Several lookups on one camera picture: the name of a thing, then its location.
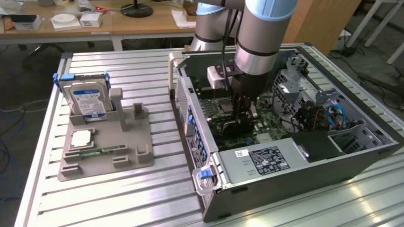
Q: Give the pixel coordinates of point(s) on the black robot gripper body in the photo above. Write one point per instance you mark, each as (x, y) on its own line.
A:
(250, 86)

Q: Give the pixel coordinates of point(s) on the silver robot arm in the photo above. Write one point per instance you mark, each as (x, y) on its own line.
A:
(264, 35)

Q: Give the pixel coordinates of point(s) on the metal disk bay cage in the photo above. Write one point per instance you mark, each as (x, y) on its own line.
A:
(284, 94)

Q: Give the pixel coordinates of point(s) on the CPU socket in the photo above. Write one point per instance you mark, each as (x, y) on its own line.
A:
(226, 107)

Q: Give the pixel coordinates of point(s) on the installed black RAM stick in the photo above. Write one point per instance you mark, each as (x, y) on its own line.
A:
(220, 120)

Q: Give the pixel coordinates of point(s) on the green motherboard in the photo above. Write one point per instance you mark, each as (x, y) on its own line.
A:
(271, 125)

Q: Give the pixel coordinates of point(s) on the silver chipset heatsink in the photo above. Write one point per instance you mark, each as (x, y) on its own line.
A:
(263, 138)

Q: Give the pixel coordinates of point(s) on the blue card retainer strip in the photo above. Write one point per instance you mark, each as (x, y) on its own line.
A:
(198, 134)

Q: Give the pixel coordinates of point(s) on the grey power supply unit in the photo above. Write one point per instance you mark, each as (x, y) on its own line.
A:
(234, 165)

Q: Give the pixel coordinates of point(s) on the black power adapter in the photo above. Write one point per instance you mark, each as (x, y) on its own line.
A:
(348, 52)

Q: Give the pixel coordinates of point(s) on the white paper stack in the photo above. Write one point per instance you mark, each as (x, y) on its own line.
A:
(183, 20)

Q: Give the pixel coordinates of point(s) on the wooden cabinet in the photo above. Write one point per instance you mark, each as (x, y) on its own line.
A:
(322, 23)

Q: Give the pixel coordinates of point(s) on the blue case release latch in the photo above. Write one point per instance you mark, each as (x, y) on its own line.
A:
(204, 173)

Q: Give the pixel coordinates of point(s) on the wooden desk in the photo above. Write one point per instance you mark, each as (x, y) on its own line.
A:
(142, 26)

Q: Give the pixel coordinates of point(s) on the open black PC case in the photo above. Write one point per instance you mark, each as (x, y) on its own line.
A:
(284, 189)

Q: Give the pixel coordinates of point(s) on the black lamp base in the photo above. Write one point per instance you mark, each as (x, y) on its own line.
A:
(136, 10)

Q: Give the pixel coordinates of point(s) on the grey plastic parts rack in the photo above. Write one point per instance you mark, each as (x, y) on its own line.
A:
(107, 132)

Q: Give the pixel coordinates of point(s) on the hard disk with blue label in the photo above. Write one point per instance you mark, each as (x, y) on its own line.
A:
(87, 99)

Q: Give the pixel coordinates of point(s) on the green RAM stick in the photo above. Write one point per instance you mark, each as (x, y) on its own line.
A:
(91, 151)

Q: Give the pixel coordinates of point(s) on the white labelled box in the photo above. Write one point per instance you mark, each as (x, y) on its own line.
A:
(91, 20)

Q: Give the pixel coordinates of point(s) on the silver CPU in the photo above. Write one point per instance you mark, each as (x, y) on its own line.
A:
(82, 139)

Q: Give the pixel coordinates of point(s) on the blue plastic disk caddy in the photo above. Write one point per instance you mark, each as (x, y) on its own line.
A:
(66, 76)

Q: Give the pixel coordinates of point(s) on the white round-topped box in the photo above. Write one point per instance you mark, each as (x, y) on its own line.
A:
(66, 21)

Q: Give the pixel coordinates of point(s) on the white box with black top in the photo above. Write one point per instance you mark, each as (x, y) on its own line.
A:
(28, 22)

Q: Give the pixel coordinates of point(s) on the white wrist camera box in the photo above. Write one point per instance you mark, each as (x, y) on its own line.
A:
(216, 79)

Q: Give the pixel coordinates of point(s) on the white table frame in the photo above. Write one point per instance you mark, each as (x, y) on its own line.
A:
(383, 21)

